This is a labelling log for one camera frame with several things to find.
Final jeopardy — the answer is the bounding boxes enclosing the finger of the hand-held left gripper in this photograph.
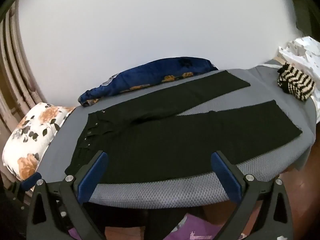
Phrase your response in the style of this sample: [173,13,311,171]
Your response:
[10,172,42,198]

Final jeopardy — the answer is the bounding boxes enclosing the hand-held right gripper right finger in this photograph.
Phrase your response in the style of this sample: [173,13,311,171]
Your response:
[210,150,294,240]

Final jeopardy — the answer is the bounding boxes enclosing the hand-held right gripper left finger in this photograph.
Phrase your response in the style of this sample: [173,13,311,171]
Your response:
[26,150,109,240]

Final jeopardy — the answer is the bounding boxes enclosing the black pants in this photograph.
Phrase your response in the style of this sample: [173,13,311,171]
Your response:
[64,70,303,184]

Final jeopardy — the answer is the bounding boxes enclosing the white floral pillow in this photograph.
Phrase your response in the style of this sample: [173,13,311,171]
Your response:
[2,102,75,182]

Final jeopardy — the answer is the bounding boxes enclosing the grey textured mattress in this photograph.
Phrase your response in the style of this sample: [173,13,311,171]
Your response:
[40,65,318,203]

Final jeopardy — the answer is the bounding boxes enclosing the person's purple printed clothing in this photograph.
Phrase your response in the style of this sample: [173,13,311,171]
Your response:
[67,212,288,240]

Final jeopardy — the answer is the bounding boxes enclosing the beige ribbed headboard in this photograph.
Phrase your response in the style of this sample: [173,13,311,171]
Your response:
[0,0,45,130]

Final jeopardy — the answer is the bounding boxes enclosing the blue floral blanket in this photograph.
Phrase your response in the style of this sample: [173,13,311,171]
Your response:
[78,57,218,107]

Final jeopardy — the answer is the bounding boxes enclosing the black and cream striped knit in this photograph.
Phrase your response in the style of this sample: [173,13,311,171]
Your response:
[277,62,316,102]

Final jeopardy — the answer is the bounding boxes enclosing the white printed cloth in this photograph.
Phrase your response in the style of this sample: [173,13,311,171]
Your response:
[276,37,320,98]

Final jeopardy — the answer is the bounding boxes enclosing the dark green curtain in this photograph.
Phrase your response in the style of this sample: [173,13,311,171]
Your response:
[295,0,320,43]

